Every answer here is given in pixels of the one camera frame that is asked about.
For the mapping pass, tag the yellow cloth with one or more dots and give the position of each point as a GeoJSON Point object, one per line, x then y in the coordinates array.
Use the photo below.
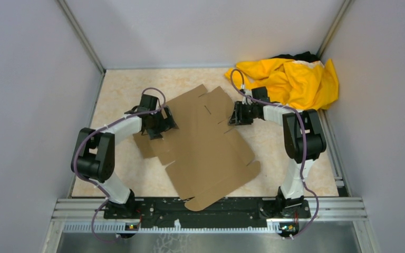
{"type": "Point", "coordinates": [299, 84]}

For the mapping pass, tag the aluminium frame rail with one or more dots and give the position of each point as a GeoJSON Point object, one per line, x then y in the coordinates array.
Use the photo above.
{"type": "Point", "coordinates": [86, 215]}

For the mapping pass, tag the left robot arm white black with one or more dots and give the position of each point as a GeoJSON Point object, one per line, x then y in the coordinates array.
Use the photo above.
{"type": "Point", "coordinates": [93, 160]}

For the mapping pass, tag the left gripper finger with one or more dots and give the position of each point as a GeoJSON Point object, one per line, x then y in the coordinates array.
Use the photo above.
{"type": "Point", "coordinates": [168, 122]}
{"type": "Point", "coordinates": [153, 133]}

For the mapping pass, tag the black cloth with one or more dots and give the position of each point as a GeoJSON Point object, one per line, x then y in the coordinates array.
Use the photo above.
{"type": "Point", "coordinates": [305, 56]}

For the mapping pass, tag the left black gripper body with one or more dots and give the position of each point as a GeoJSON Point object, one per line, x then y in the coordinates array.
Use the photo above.
{"type": "Point", "coordinates": [156, 121]}

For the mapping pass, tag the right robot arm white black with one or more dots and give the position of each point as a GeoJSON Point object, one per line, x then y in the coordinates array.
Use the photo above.
{"type": "Point", "coordinates": [304, 141]}

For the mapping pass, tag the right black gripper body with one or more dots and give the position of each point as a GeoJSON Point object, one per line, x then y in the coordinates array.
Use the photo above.
{"type": "Point", "coordinates": [248, 114]}

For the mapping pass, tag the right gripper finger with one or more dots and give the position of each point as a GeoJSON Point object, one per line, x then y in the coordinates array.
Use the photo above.
{"type": "Point", "coordinates": [234, 120]}
{"type": "Point", "coordinates": [238, 107]}

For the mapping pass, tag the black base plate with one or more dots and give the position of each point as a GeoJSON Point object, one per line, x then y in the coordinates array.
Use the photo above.
{"type": "Point", "coordinates": [228, 212]}

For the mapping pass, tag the brown cardboard box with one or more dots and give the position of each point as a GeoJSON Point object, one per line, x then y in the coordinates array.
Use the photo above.
{"type": "Point", "coordinates": [204, 157]}

